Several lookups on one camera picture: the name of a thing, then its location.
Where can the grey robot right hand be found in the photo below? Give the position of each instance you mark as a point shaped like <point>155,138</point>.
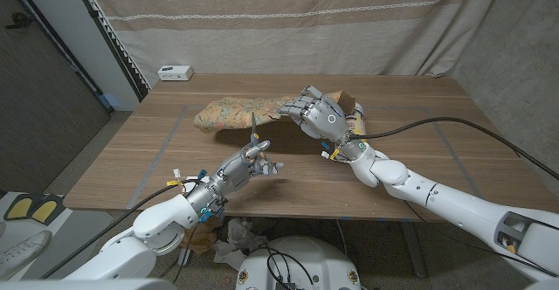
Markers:
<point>323,117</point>

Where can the yellow black foot pad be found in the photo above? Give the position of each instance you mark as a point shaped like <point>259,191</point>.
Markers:
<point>49,207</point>
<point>19,208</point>

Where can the perforated metal rail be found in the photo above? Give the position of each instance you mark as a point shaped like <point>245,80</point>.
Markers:
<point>114,45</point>

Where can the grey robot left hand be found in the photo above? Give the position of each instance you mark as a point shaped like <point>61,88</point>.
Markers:
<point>231,174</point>

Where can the grey scissors with tan grips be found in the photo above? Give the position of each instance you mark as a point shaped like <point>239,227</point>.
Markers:
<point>253,126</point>

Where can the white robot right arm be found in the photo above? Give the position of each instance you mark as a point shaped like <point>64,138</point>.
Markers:
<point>436,198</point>

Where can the dark grey door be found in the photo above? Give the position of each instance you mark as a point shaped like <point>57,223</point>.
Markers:
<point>43,106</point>

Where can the floral patterned cloth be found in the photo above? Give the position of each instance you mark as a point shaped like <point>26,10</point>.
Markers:
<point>236,113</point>

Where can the white power strip box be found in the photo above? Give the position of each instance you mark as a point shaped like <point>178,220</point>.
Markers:
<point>174,73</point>

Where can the beige striped curtain backdrop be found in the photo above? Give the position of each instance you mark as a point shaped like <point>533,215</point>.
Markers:
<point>305,19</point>

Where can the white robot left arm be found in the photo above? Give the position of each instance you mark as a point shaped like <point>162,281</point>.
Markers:
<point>153,237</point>

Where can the white sneaker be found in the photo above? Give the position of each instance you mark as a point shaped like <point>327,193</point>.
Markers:
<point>24,250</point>

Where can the crumpled white paper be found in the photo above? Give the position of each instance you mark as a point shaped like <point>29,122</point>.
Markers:
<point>240,233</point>

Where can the metal table leg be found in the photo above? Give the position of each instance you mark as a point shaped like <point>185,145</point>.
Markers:
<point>412,250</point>
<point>185,257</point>

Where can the white yellow wipes canister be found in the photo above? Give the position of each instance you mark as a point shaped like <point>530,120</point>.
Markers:
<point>359,122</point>

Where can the crumpled brown paper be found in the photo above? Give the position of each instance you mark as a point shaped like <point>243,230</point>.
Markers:
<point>201,237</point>

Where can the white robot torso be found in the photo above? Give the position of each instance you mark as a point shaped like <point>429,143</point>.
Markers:
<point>314,259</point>

